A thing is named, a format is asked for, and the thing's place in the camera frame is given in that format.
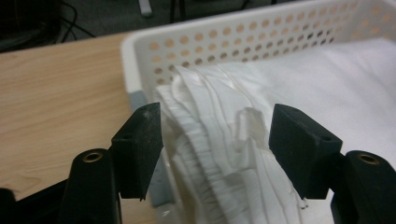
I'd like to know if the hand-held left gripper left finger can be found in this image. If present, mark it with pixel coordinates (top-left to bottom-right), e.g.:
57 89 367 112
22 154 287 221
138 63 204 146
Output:
109 102 164 202

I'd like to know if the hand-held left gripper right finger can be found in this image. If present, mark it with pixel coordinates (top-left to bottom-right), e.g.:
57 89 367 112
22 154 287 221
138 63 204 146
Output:
267 103 344 201

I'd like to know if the white cloth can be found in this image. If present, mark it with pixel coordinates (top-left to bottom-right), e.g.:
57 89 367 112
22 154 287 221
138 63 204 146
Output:
153 36 396 224

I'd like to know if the white plastic basket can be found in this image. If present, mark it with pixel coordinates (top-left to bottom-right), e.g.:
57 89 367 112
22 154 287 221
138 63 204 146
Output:
120 0 396 209

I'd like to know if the black floor cable bundle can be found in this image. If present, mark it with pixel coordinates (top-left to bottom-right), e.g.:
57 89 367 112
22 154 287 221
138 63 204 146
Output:
0 0 97 54

